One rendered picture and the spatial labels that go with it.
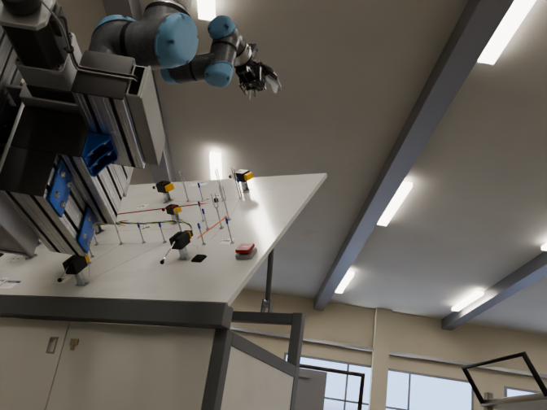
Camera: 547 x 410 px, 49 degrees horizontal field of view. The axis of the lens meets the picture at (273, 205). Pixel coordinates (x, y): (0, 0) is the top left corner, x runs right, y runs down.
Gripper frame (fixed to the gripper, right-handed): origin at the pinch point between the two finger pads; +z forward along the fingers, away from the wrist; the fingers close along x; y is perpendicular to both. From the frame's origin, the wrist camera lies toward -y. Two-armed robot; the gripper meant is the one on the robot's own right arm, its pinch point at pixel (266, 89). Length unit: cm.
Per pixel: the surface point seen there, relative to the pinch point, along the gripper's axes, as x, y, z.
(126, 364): -47, 85, 7
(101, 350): -57, 80, 7
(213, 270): -24, 55, 15
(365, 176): -63, -203, 430
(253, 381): -15, 88, 29
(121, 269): -60, 50, 16
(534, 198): 106, -179, 502
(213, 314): -16, 74, 2
